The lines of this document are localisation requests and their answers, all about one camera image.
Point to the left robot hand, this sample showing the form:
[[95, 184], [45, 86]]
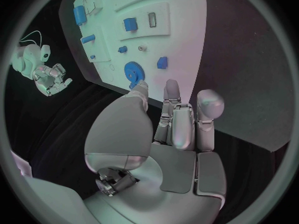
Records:
[[121, 130]]

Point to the white task board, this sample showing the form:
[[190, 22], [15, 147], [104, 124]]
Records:
[[182, 41]]

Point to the short blue cylinder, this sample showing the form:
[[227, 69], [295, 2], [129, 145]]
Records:
[[88, 38]]

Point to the small silver peg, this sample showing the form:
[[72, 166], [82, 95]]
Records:
[[142, 48]]

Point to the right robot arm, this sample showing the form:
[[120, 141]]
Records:
[[25, 59]]

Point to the large blue cylinder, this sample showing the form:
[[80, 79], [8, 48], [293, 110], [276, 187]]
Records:
[[79, 15]]

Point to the blue block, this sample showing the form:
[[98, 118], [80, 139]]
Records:
[[130, 24], [162, 62]]

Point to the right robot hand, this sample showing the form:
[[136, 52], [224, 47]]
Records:
[[46, 82]]

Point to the large blue gear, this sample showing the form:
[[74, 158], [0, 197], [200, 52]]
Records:
[[133, 72]]

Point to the small blue gear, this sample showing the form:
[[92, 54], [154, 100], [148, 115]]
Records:
[[132, 85]]

